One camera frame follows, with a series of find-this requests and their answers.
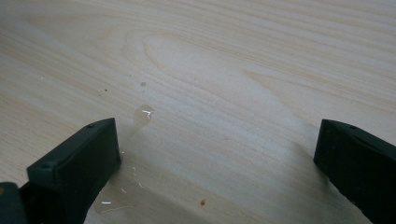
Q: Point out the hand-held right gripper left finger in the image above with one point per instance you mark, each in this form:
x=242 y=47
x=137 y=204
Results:
x=74 y=168

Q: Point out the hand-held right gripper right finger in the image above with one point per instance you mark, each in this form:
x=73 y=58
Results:
x=358 y=168

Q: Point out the clear plastic film piece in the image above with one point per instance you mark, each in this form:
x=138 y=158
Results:
x=143 y=115

